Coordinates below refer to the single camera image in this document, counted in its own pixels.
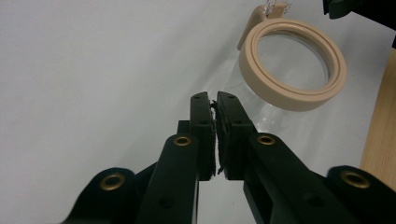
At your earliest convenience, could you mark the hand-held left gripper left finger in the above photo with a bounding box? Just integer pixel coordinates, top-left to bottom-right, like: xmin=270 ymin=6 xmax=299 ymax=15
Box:
xmin=177 ymin=91 xmax=218 ymax=182

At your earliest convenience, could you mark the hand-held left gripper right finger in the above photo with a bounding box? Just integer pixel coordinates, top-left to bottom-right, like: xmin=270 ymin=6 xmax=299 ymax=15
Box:
xmin=216 ymin=91 xmax=259 ymax=181

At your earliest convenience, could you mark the glass jar with beige rim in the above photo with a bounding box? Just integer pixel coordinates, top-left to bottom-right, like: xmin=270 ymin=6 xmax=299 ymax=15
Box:
xmin=215 ymin=0 xmax=348 ymax=149

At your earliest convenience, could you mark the light wooden board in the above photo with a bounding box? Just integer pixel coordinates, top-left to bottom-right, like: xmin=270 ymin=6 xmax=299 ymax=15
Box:
xmin=360 ymin=48 xmax=396 ymax=191

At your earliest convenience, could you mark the dark object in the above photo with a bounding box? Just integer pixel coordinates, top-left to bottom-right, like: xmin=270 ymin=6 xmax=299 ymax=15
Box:
xmin=322 ymin=0 xmax=396 ymax=33

